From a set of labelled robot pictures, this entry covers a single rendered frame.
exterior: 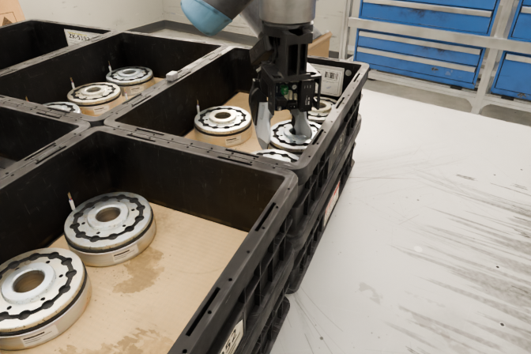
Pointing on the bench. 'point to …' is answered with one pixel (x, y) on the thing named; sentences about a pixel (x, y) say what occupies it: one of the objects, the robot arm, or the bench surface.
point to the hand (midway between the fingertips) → (280, 141)
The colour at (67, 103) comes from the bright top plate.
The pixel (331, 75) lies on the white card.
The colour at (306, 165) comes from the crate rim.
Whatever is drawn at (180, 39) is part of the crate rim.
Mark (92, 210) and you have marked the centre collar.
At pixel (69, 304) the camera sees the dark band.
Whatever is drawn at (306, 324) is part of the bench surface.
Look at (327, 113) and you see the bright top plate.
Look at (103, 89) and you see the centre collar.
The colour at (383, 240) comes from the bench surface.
